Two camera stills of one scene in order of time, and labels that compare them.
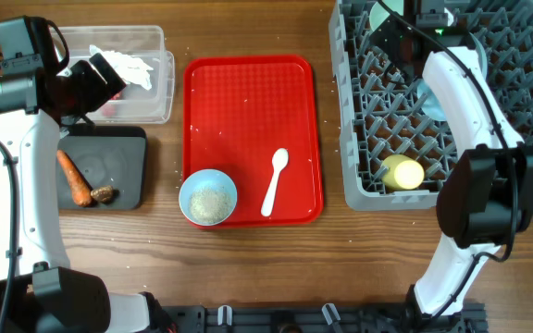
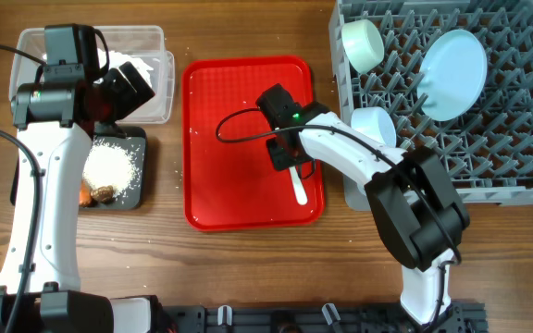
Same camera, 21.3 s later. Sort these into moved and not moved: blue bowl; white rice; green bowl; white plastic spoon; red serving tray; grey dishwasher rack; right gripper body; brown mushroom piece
Moved: white plastic spoon; green bowl; right gripper body; white rice; blue bowl
Not moved: grey dishwasher rack; brown mushroom piece; red serving tray
